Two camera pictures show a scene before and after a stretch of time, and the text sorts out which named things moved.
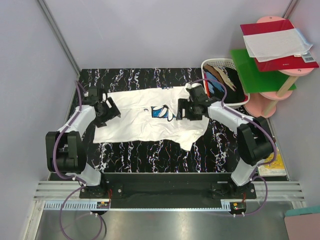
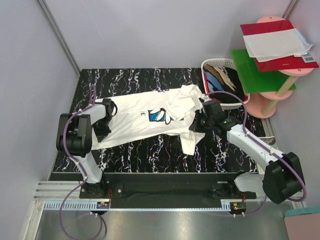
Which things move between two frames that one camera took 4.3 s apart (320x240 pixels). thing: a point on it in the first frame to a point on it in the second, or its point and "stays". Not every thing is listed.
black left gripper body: (105, 110) to (101, 128)
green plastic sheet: (255, 80) stays
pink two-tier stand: (264, 104) stays
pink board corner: (303, 227) stays
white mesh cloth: (271, 45) stays
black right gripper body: (192, 114) to (202, 124)
